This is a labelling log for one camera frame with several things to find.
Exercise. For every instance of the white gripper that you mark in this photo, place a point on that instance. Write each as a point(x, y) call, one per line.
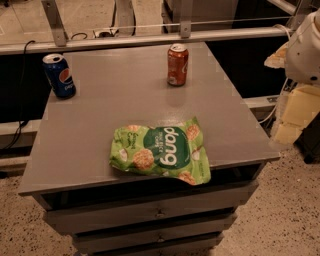
point(304, 55)

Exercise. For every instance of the red coke can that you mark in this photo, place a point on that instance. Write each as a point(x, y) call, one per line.
point(177, 64)

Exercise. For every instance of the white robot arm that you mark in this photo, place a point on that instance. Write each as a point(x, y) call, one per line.
point(300, 58)

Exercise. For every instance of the green rice chip bag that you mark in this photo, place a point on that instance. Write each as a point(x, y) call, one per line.
point(169, 151)

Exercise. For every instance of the blue pepsi can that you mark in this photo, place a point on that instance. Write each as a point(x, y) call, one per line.
point(59, 75)

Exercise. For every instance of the power strip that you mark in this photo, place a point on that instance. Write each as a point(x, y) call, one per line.
point(105, 33)

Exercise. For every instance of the grey drawer cabinet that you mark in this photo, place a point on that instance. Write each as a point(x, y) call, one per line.
point(111, 213)

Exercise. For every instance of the metal railing frame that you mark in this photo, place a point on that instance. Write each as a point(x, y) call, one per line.
point(40, 26)

